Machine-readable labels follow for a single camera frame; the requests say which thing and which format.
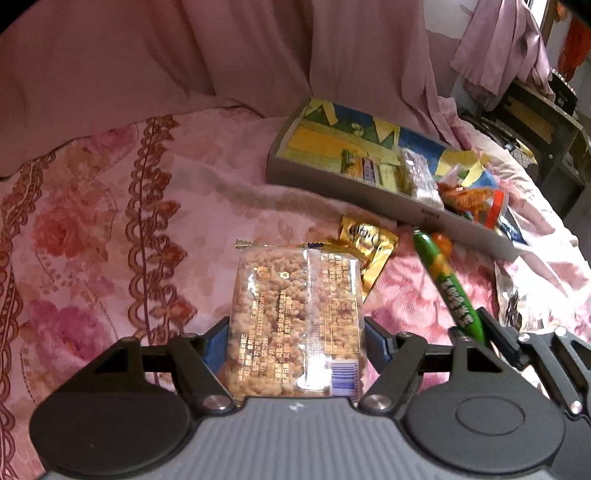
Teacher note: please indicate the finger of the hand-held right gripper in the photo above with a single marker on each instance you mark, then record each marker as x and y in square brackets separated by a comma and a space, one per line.
[503, 341]

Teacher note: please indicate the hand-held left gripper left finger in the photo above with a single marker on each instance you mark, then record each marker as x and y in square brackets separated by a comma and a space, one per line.
[214, 348]

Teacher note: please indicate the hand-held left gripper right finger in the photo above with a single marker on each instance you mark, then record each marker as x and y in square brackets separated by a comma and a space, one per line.
[376, 344]

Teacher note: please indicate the white green snack pouch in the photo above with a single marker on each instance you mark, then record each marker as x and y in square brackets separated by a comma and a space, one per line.
[517, 295]

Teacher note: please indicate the clear puffed grain bar packet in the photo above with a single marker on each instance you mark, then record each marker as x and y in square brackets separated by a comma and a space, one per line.
[277, 314]

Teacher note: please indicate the green snack packet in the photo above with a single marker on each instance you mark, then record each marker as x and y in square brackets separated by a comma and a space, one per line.
[443, 277]

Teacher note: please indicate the gold snack packet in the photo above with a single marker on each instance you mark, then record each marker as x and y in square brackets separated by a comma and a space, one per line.
[369, 244]

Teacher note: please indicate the small tangerine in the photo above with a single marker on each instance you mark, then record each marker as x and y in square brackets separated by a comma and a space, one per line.
[444, 242]

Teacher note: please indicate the blue stick packet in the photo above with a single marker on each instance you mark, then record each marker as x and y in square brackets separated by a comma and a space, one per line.
[512, 226]

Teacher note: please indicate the orange snack packet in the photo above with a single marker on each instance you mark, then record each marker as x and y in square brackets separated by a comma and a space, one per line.
[471, 201]

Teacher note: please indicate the clear white bar packet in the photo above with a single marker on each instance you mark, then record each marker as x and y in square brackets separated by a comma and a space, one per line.
[420, 180]

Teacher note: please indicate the grey box with cartoon lining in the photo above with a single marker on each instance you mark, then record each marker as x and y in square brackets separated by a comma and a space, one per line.
[323, 180]

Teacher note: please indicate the pink floral bedsheet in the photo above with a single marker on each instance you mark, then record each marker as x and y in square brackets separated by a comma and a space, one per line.
[92, 230]

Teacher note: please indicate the yellow snack packet blue label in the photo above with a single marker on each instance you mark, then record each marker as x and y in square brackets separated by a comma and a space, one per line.
[364, 168]

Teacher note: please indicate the black handbag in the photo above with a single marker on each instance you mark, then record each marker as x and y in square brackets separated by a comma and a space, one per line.
[489, 127]

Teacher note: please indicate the dark wooden desk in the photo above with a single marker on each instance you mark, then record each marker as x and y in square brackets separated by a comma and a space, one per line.
[531, 115]

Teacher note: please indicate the black box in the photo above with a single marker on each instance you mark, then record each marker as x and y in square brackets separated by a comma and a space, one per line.
[563, 92]

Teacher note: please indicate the pink curtain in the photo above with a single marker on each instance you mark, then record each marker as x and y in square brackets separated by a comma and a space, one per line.
[184, 55]

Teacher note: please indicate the lilac curtain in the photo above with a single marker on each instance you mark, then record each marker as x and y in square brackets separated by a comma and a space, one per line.
[498, 46]

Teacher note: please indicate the red hanging tassel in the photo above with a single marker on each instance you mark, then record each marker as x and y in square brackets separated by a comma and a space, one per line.
[572, 46]

